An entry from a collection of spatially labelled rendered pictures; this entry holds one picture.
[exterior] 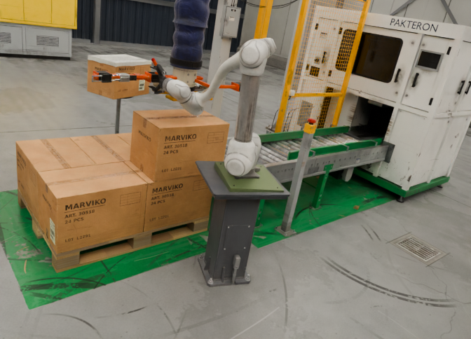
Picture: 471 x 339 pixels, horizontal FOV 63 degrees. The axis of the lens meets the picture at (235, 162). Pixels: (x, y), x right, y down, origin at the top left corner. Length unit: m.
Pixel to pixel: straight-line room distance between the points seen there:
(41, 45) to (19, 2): 0.96
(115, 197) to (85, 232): 0.30
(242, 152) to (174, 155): 0.73
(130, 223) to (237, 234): 0.77
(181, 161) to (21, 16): 7.49
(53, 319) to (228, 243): 1.10
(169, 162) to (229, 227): 0.64
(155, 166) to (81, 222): 0.59
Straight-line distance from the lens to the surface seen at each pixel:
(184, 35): 2.72
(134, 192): 2.74
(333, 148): 4.07
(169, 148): 2.72
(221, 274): 2.76
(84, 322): 2.49
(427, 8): 12.07
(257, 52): 2.02
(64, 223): 2.64
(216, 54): 4.25
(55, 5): 10.01
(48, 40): 10.09
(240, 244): 2.65
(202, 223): 3.24
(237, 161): 2.15
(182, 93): 2.37
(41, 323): 2.52
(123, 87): 4.59
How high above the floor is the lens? 1.74
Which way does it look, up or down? 21 degrees down
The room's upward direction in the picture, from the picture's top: 10 degrees clockwise
